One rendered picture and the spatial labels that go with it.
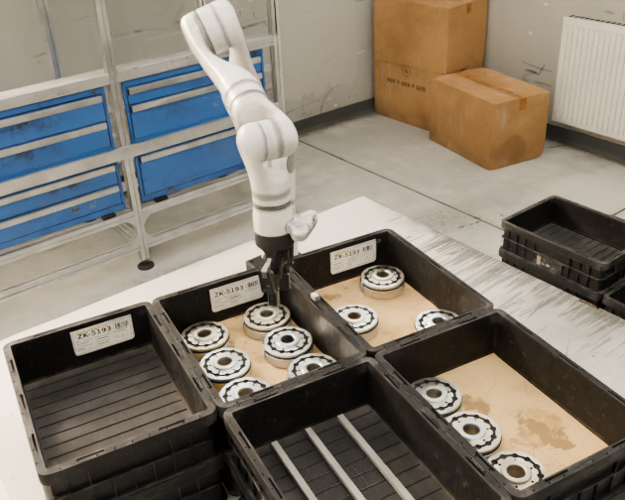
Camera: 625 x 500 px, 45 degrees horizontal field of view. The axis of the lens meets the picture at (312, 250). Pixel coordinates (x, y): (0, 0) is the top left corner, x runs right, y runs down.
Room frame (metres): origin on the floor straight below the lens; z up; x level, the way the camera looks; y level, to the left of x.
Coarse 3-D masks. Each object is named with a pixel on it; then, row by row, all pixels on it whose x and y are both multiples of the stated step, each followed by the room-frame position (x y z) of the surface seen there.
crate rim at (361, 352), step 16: (240, 272) 1.41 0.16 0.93; (256, 272) 1.42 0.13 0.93; (192, 288) 1.36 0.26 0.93; (304, 288) 1.34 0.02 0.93; (160, 304) 1.30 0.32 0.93; (336, 320) 1.21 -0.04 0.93; (176, 336) 1.18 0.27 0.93; (352, 336) 1.15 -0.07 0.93; (192, 368) 1.08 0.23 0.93; (320, 368) 1.06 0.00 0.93; (288, 384) 1.02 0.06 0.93; (240, 400) 0.99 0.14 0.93
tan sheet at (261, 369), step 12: (228, 324) 1.36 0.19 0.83; (240, 324) 1.35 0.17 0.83; (240, 336) 1.31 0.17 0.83; (240, 348) 1.27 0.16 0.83; (252, 348) 1.27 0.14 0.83; (252, 360) 1.23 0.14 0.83; (264, 360) 1.22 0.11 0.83; (252, 372) 1.19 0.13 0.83; (264, 372) 1.18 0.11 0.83; (276, 372) 1.18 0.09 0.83
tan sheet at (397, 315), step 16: (336, 288) 1.48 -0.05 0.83; (352, 288) 1.48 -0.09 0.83; (336, 304) 1.42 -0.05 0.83; (352, 304) 1.41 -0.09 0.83; (368, 304) 1.41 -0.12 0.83; (384, 304) 1.41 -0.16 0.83; (400, 304) 1.40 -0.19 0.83; (416, 304) 1.40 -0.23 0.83; (432, 304) 1.40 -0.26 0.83; (384, 320) 1.34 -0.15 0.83; (400, 320) 1.34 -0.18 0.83; (384, 336) 1.28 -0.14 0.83; (400, 336) 1.28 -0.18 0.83
